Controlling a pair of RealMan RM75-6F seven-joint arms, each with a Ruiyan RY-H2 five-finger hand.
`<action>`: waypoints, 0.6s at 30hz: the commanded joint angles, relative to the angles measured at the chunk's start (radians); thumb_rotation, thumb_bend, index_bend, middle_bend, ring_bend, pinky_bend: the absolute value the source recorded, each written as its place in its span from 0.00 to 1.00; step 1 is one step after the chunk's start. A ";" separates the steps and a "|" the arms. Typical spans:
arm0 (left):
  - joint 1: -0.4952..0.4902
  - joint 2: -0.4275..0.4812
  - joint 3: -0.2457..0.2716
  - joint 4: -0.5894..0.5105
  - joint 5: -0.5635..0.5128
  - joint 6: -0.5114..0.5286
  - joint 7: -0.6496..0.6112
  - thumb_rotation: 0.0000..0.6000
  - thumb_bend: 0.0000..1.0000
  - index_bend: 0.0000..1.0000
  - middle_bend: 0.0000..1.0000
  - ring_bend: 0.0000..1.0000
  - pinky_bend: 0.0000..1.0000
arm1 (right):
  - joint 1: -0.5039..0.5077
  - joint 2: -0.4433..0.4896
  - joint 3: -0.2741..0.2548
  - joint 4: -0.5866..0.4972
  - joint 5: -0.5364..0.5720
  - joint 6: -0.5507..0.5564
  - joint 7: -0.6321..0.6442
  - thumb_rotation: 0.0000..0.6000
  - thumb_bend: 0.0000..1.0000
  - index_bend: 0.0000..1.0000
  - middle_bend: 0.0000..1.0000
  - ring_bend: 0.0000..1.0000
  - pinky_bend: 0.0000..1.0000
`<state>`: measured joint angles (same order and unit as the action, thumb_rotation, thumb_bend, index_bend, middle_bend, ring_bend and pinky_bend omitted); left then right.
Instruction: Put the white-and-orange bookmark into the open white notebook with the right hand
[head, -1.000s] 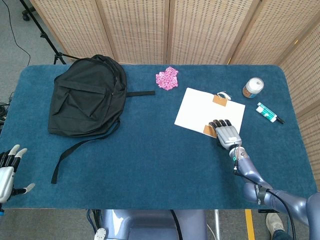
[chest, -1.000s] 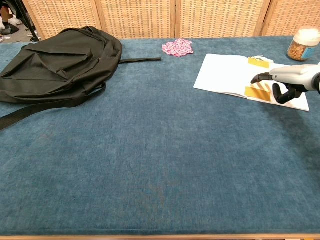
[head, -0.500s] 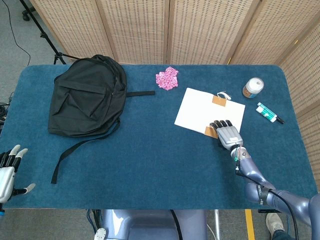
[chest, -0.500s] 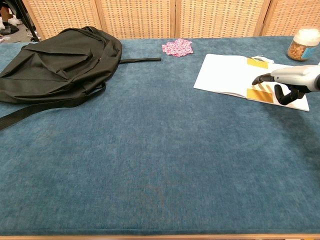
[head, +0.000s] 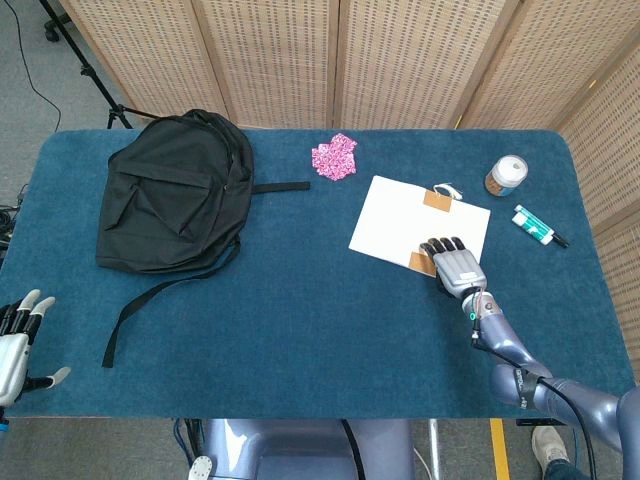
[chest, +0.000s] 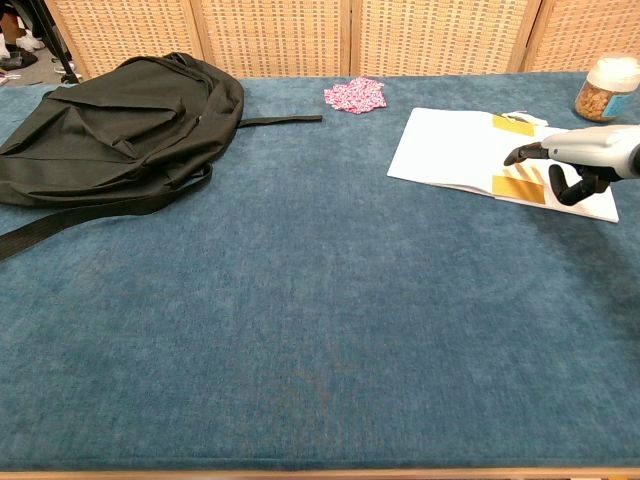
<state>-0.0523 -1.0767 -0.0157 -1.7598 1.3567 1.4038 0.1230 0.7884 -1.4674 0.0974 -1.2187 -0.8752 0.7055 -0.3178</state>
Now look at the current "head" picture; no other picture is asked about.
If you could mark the brown white paper bookmark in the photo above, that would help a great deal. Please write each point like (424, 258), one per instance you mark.
(435, 200)

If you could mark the open white notebook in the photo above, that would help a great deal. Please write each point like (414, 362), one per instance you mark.
(400, 225)

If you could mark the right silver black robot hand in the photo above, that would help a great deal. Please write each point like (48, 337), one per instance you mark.
(457, 267)

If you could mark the blue jeans leg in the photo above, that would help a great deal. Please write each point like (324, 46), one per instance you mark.
(567, 472)

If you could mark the blue carpet table mat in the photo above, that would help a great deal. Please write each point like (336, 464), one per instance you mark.
(280, 325)

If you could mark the metal table leg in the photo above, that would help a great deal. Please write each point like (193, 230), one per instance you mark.
(435, 447)

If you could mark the wicker folding screen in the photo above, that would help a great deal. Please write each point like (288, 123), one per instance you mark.
(400, 60)

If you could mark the black caster wheel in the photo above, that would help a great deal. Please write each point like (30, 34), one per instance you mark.
(55, 27)

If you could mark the brown jar with white lid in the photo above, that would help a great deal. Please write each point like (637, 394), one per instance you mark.
(506, 175)

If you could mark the black fabric backpack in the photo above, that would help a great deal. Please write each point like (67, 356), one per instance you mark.
(170, 200)

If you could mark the pink patterned cloth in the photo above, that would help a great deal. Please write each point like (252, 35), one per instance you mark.
(334, 157)

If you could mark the small teal white tube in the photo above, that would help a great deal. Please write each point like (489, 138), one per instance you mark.
(522, 220)

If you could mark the white sneaker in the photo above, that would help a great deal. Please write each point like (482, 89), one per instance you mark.
(547, 445)

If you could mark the blue-grey robot torso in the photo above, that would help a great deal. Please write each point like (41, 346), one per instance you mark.
(300, 450)

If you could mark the black tripod stand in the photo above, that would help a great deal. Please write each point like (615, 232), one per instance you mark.
(85, 65)

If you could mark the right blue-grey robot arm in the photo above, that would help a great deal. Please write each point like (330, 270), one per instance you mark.
(540, 360)

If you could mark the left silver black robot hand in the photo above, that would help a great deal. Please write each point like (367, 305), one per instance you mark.
(15, 345)

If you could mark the teal white marker pen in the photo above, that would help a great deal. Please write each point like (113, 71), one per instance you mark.
(542, 231)

